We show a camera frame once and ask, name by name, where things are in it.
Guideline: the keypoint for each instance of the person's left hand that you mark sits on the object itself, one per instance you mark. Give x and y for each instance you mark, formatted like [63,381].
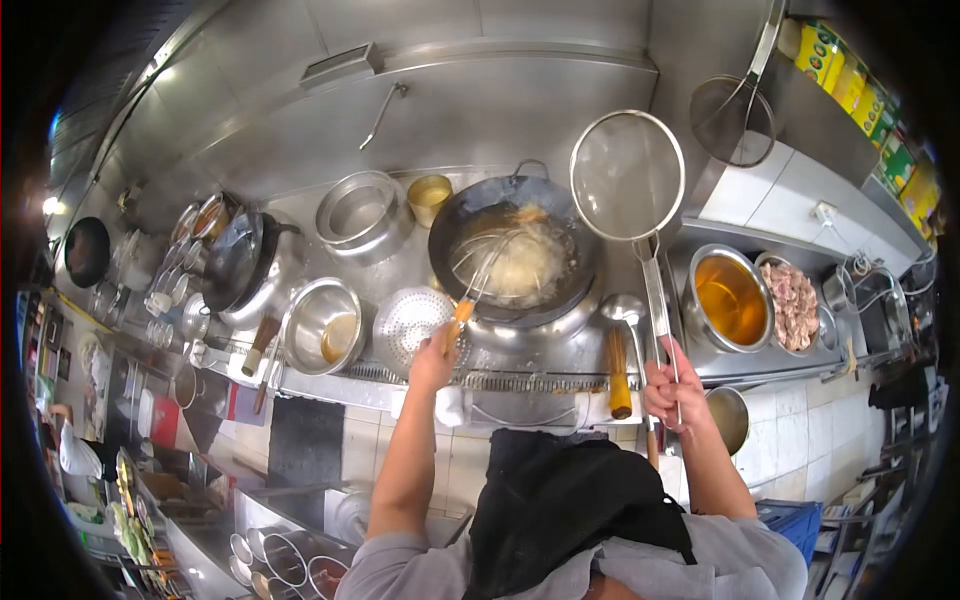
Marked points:
[429,366]

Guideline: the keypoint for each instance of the person's right hand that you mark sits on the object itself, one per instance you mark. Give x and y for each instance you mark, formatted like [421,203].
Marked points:
[675,394]

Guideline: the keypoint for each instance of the person's right fingers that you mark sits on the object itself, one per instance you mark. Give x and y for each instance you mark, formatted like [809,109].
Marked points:
[656,394]

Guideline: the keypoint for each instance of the person's left fingers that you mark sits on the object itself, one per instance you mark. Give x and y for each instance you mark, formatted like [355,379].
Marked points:
[448,339]

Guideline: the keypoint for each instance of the fine mesh steel strainer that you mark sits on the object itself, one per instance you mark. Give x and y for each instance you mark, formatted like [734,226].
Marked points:
[652,285]

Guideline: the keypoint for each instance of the bamboo wok brush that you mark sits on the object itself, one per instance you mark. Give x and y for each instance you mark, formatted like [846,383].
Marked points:
[619,382]

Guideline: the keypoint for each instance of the perforated steel colander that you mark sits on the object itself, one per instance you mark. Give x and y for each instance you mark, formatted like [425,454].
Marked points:
[409,319]

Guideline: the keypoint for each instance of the white cloth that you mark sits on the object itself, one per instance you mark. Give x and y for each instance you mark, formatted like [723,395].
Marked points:
[450,406]

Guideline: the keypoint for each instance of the steel bowl below counter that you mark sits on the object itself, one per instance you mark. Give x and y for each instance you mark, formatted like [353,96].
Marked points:
[727,416]

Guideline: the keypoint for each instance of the frying food in oil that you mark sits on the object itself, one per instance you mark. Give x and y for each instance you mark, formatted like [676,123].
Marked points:
[525,262]

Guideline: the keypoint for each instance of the steel pot of amber oil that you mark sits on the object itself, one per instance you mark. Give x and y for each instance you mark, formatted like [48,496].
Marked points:
[729,298]

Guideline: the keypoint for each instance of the black wok with frying oil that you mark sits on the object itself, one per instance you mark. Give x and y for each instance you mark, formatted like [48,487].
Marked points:
[465,217]

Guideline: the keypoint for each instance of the steel bowl with brown sauce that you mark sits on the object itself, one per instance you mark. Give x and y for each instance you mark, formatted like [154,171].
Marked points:
[319,319]

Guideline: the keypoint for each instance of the yellow metal cup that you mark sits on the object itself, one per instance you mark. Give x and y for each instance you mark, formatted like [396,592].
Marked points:
[429,196]

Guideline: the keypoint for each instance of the person's body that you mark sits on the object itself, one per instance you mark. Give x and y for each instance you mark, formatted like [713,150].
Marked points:
[570,517]

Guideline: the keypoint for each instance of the large empty steel pot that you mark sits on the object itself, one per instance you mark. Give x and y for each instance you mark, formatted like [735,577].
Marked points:
[360,214]

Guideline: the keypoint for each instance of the steel bowl of raw meat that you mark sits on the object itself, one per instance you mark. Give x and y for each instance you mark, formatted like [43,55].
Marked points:
[789,304]

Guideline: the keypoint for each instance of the black floor mat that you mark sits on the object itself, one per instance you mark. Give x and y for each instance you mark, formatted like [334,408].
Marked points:
[304,442]

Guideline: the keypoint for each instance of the blue plastic crate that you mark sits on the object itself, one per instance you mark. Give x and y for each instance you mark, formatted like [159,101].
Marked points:
[791,525]

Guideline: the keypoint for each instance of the small steel pot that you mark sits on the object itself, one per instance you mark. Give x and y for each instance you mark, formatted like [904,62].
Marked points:
[836,289]

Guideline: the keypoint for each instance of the steel water tap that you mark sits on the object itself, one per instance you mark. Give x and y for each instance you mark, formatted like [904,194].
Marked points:
[382,112]

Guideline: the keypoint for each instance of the stack of steel bowls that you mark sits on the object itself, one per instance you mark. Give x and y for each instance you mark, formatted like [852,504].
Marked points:
[289,559]

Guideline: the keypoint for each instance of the row of seasoning bowls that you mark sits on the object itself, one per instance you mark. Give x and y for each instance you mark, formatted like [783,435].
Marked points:
[184,247]

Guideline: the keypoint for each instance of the hanging mesh strainer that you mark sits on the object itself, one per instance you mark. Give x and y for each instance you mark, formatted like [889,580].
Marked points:
[731,124]

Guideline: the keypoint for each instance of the shelf with yellow packets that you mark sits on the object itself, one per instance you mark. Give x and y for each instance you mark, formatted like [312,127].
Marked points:
[862,97]

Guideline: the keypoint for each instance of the small black wok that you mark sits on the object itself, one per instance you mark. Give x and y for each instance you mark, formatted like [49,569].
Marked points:
[86,251]

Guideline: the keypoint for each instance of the white wall socket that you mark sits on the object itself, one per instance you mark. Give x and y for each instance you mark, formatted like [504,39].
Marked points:
[825,212]

